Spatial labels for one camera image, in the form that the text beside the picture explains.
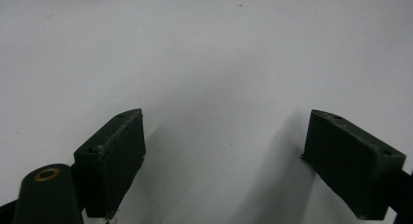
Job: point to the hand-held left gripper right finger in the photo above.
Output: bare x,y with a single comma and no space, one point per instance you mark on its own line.
350,165

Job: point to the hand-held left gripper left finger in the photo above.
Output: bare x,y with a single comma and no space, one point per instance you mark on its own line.
110,165

